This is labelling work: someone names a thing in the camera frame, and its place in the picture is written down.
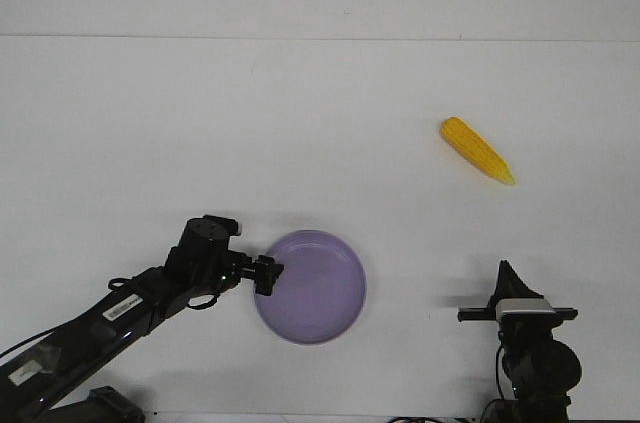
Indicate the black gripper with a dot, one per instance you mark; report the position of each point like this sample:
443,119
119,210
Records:
203,261
517,323

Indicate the purple round plate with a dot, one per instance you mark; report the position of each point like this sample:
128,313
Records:
321,292

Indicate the yellow corn cob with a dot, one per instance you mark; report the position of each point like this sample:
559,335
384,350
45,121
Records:
475,150

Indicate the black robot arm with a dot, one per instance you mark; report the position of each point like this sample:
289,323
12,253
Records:
541,370
66,356

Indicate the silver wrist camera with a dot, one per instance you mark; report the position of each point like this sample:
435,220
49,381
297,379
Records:
509,307

